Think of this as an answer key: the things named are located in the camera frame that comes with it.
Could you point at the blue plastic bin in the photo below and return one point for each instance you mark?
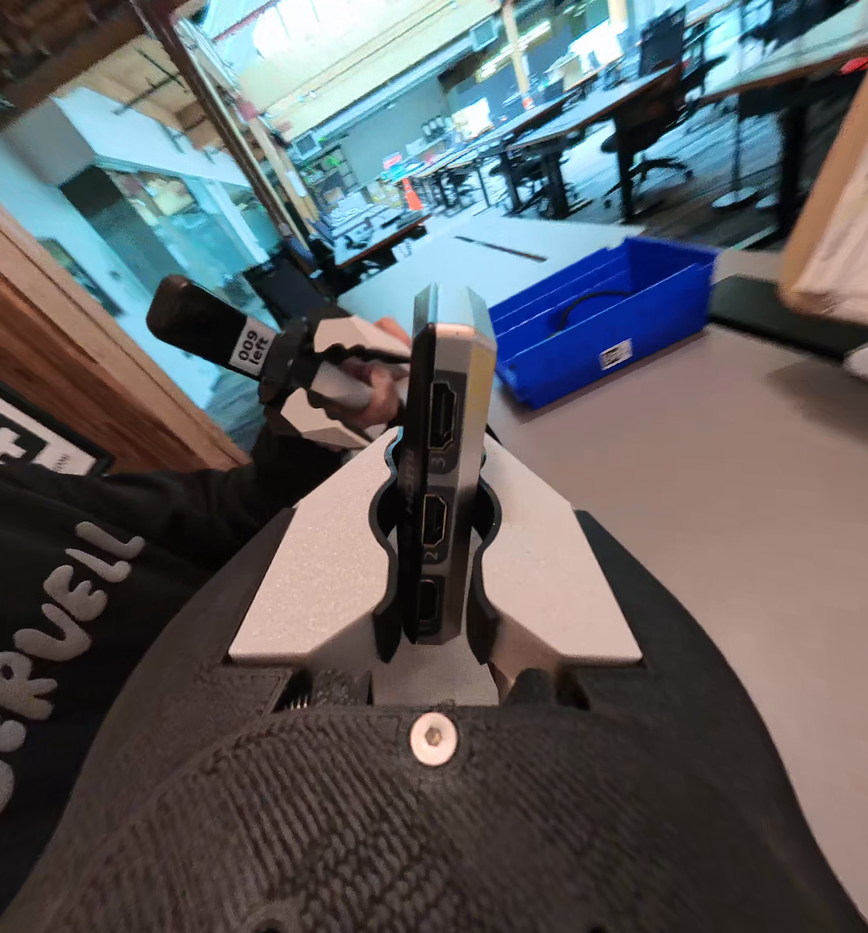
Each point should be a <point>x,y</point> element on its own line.
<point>550,357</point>

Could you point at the black office chair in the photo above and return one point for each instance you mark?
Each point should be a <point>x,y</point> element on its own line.
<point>288,288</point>
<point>660,44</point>

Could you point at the person's black printed sweatshirt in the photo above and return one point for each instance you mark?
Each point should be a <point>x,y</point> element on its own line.
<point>55,656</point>

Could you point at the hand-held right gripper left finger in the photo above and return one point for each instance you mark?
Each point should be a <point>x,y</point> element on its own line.
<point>317,576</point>

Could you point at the dark wooden post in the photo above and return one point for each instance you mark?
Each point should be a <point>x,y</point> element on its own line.
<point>208,95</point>

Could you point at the orange traffic cone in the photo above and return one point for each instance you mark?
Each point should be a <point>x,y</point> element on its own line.
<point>412,197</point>

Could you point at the black flat pad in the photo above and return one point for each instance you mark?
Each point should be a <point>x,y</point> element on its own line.
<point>769,313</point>

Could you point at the framed black white marker poster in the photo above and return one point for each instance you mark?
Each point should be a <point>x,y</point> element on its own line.
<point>11,430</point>

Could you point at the wooden edged desk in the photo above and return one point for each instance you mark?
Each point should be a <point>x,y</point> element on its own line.
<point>383,237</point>
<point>602,98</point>
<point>791,69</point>

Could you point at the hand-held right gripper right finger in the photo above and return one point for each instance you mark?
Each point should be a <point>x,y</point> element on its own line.
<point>550,583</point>

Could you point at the wooden wall panel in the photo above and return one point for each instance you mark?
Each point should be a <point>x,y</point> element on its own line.
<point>77,364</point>

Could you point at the person's left forearm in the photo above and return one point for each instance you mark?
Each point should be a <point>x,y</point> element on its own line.
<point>281,474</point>

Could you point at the person's left hand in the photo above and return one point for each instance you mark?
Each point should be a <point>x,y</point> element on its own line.
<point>387,401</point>

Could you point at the dark grey multiport hub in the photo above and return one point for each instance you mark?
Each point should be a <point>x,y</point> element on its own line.
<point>445,466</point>

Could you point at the wooden document stand with paper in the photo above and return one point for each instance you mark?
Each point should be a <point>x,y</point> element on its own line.
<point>842,204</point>

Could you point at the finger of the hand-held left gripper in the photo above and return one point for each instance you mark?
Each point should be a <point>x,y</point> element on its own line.
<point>332,423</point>
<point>343,334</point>

